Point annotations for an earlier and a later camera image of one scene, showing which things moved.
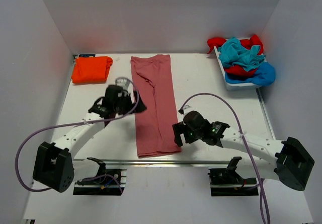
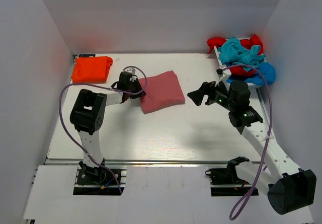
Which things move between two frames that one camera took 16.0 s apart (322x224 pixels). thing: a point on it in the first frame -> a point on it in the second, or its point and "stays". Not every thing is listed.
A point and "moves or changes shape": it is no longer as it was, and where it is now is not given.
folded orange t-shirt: (91, 69) stays
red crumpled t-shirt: (254, 41) stays
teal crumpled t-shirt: (231, 52) stays
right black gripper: (179, 132) -> (209, 93)
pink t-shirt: (153, 81) moves or changes shape
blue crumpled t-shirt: (264, 76) stays
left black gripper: (131, 102) -> (132, 86)
